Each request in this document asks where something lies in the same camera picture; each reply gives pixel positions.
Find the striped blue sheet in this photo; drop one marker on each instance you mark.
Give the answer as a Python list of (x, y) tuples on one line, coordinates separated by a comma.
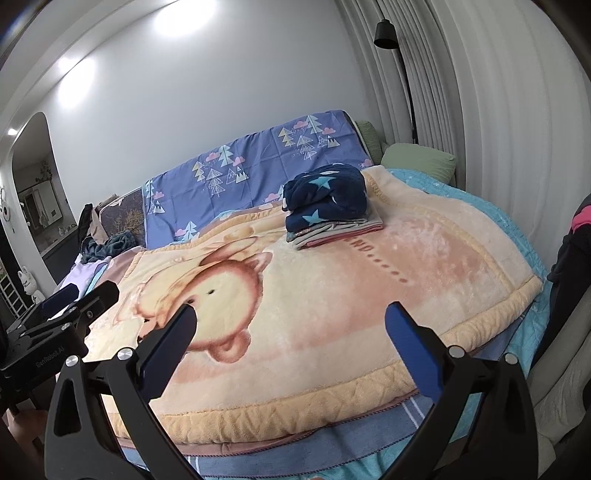
[(369, 427)]

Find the black floor lamp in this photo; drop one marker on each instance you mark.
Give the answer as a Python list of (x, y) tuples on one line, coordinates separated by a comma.
[(387, 34)]

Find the dark tree-print pillow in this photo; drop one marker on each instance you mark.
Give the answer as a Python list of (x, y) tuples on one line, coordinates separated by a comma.
[(122, 212)]

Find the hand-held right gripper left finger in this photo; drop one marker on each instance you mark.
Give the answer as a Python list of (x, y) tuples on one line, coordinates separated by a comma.
[(168, 350)]

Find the folded pink striped garment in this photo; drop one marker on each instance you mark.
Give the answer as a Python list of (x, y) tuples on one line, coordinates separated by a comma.
[(346, 233)]

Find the purple tree-print sheet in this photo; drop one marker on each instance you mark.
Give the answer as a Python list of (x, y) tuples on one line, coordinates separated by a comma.
[(258, 157)]

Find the large green pillow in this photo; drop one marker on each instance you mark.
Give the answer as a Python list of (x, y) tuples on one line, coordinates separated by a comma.
[(420, 159)]

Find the navy fleece star-print garment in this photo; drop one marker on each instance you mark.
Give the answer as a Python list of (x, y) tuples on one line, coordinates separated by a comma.
[(328, 198)]

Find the white pleated curtain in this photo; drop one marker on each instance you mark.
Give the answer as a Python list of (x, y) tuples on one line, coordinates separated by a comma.
[(485, 92)]

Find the small white rack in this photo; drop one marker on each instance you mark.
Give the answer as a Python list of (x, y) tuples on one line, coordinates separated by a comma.
[(11, 293)]

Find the potted plant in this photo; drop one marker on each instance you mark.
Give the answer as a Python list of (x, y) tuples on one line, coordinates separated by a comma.
[(46, 170)]

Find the framed wall mirror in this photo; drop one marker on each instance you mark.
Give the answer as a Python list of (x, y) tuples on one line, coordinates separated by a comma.
[(41, 207)]

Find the lilac cloth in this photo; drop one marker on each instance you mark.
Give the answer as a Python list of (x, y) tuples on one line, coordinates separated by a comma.
[(83, 277)]

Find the peach bear-print blanket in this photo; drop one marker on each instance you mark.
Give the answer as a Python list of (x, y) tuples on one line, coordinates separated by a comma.
[(323, 300)]

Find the crumpled blue-grey cloth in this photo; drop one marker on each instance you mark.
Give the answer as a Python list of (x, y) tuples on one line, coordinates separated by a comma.
[(108, 244)]

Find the dark hanging jacket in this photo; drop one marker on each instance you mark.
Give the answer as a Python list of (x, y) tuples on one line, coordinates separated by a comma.
[(87, 226)]

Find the small green pillow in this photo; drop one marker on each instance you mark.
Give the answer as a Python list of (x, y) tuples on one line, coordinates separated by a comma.
[(369, 138)]

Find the dark clothing with pink trim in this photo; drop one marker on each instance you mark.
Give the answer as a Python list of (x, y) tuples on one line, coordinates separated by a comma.
[(570, 277)]

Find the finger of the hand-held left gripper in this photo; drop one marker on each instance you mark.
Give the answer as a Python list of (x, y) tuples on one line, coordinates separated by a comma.
[(92, 304), (60, 300)]

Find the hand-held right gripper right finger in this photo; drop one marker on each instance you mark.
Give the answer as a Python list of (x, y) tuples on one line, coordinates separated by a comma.
[(413, 350)]

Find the round wall clock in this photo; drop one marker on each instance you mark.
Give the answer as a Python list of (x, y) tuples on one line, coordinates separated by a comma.
[(4, 210)]

